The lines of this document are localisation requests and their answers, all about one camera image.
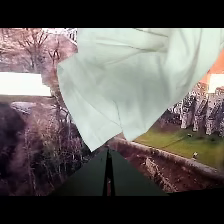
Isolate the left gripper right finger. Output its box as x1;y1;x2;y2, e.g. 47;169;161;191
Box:
108;149;169;197

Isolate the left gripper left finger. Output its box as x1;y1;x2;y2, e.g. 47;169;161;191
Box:
51;148;109;197

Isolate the pale green T-shirt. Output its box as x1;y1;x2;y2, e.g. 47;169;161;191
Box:
56;28;224;153

